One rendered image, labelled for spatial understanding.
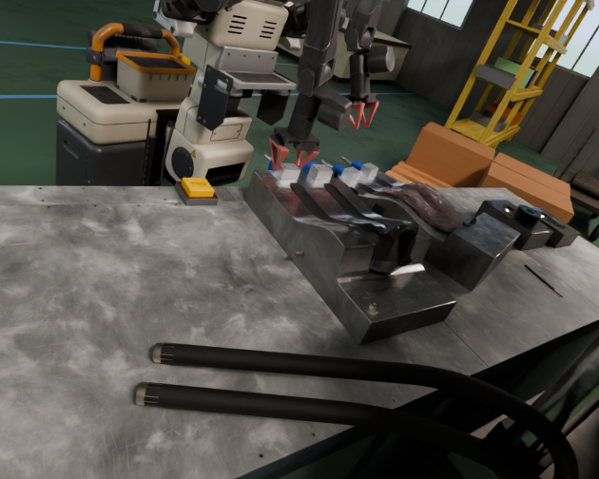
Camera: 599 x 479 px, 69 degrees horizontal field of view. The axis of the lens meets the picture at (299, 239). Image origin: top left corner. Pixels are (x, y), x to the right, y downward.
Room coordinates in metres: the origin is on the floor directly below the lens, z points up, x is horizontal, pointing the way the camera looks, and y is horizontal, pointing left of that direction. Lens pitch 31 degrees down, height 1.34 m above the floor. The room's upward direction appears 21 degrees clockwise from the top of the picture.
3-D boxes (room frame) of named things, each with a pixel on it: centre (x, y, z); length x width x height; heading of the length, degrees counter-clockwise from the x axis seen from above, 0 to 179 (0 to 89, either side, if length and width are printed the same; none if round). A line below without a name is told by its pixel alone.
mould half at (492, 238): (1.19, -0.30, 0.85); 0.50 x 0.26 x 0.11; 60
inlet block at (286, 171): (1.05, 0.12, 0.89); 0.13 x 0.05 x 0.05; 43
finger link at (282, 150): (1.01, 0.11, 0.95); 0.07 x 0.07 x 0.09; 43
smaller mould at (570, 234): (1.56, -0.84, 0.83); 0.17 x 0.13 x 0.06; 43
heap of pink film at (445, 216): (1.19, -0.29, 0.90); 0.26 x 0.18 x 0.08; 60
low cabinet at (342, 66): (8.33, 0.52, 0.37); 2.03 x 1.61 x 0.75; 152
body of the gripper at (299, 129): (1.02, 0.09, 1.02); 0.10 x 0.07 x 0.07; 133
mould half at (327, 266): (0.88, -0.10, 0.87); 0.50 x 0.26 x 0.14; 43
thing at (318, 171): (1.12, 0.04, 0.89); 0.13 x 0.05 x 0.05; 43
